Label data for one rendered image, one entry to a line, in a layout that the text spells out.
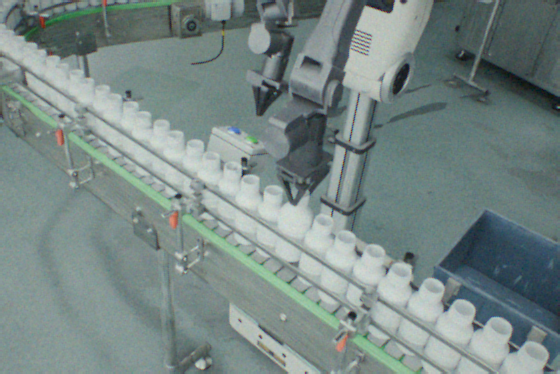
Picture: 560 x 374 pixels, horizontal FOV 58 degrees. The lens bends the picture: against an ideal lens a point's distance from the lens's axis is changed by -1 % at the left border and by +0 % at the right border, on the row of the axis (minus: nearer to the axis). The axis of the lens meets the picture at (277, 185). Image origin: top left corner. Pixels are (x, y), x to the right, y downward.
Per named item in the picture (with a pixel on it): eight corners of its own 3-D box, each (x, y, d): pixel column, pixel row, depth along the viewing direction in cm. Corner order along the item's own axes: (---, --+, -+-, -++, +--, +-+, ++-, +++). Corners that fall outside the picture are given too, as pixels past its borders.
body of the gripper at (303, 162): (333, 163, 97) (339, 130, 93) (300, 186, 91) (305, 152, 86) (307, 149, 100) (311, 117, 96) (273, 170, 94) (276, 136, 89)
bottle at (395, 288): (362, 316, 101) (380, 258, 91) (391, 315, 102) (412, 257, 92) (370, 342, 97) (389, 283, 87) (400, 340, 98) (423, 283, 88)
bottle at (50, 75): (54, 104, 156) (44, 53, 146) (75, 105, 156) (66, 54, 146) (49, 114, 151) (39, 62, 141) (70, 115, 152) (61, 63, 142)
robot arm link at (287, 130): (345, 79, 83) (302, 62, 87) (302, 102, 76) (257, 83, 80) (336, 141, 90) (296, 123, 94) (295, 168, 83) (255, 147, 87)
